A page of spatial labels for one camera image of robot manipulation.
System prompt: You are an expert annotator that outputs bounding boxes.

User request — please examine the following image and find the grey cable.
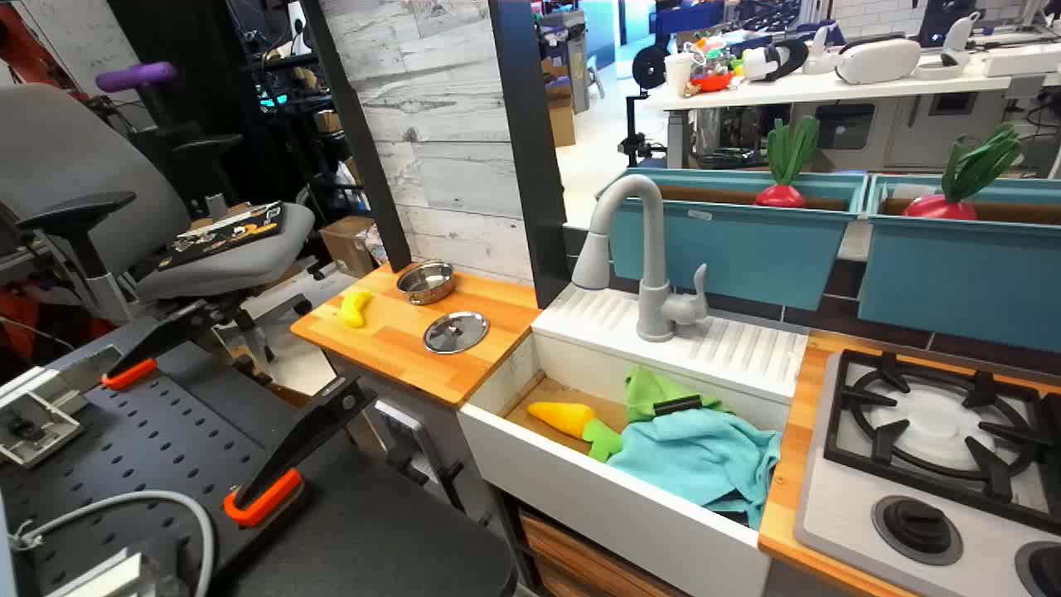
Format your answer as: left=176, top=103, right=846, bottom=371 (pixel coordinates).
left=10, top=487, right=219, bottom=597

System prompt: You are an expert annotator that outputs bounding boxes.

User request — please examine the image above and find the black clamp with orange tip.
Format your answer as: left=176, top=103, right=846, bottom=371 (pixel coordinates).
left=100, top=300, right=219, bottom=394
left=223, top=377, right=379, bottom=532

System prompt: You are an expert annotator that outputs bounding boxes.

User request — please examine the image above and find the purple cylinder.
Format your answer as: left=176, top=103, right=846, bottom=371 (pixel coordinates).
left=94, top=61, right=180, bottom=97

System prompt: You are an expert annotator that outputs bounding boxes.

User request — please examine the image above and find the grey office chair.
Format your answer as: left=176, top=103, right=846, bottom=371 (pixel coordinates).
left=0, top=84, right=319, bottom=335

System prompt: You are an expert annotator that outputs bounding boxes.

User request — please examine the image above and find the white rounded device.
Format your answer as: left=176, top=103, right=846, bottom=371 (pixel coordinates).
left=832, top=34, right=924, bottom=90

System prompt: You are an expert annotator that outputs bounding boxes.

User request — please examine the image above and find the round steel pot lid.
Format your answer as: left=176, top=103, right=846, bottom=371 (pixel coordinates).
left=422, top=309, right=493, bottom=358

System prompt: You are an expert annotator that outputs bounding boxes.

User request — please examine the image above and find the white background table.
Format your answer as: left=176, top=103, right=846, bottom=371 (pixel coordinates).
left=650, top=62, right=1061, bottom=169

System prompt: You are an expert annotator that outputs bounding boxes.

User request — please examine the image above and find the black diagonal pole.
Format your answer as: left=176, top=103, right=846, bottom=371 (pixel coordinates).
left=298, top=0, right=413, bottom=274

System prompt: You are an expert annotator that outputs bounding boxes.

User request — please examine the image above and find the wooden counter around stove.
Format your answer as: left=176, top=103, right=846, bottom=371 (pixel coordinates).
left=756, top=330, right=1061, bottom=597

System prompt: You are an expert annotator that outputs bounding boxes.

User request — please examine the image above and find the small steel pot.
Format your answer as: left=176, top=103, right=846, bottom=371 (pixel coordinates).
left=394, top=259, right=460, bottom=309

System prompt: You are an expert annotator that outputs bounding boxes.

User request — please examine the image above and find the grey switch box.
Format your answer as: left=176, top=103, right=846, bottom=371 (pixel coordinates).
left=0, top=377, right=82, bottom=470

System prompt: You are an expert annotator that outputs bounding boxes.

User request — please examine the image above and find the teal cloth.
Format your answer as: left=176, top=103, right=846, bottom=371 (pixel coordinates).
left=607, top=409, right=781, bottom=532

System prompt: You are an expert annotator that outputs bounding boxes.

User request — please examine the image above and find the wooden drawer front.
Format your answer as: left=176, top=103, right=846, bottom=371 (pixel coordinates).
left=515, top=507, right=691, bottom=597

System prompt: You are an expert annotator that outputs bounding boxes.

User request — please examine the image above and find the teal planter box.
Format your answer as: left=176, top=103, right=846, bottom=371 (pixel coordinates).
left=610, top=163, right=872, bottom=315
left=856, top=173, right=1061, bottom=358

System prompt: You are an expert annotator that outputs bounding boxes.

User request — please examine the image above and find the green cloth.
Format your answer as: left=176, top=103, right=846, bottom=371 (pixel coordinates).
left=621, top=365, right=726, bottom=424

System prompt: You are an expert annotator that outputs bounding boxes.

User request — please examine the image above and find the tool board on chair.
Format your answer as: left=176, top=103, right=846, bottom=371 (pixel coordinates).
left=153, top=199, right=287, bottom=274

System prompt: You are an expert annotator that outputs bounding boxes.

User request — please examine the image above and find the grey toy faucet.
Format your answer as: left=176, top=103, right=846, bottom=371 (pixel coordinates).
left=571, top=173, right=714, bottom=344

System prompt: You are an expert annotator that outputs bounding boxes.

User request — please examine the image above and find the black vertical post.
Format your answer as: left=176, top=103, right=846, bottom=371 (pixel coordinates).
left=486, top=0, right=574, bottom=312

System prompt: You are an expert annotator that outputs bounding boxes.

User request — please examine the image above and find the white toy sink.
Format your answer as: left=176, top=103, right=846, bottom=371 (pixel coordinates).
left=457, top=281, right=814, bottom=597

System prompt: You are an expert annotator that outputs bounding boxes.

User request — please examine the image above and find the grey toy stove top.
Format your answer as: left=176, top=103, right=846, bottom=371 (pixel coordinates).
left=794, top=344, right=1061, bottom=597

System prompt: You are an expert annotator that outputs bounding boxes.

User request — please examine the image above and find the yellow toy banana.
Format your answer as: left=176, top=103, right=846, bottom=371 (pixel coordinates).
left=336, top=288, right=376, bottom=332

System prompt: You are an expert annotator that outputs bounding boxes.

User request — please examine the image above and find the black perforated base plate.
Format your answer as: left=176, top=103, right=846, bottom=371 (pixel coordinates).
left=0, top=343, right=523, bottom=597

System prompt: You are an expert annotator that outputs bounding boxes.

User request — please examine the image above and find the red toy radish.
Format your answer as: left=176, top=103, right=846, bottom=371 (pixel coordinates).
left=903, top=123, right=1029, bottom=221
left=752, top=114, right=827, bottom=214

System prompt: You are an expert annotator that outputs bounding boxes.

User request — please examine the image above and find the brown cardboard box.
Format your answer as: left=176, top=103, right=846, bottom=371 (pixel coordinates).
left=315, top=214, right=384, bottom=280

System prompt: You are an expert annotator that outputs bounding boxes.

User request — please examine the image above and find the light wooden side counter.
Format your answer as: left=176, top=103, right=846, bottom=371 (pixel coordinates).
left=287, top=263, right=544, bottom=413

